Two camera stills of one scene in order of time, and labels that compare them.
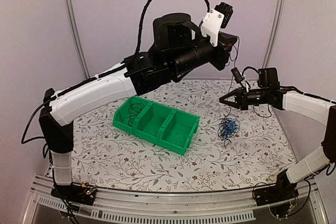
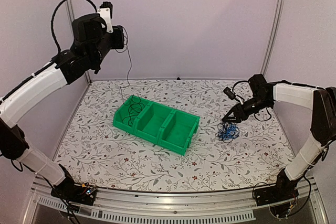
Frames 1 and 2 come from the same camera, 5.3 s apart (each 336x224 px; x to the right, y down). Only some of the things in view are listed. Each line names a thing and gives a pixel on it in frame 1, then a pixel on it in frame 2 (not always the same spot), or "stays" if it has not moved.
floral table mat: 232,145 stays
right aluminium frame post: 277,18 stays
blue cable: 230,127 stays
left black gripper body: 220,62 → 118,43
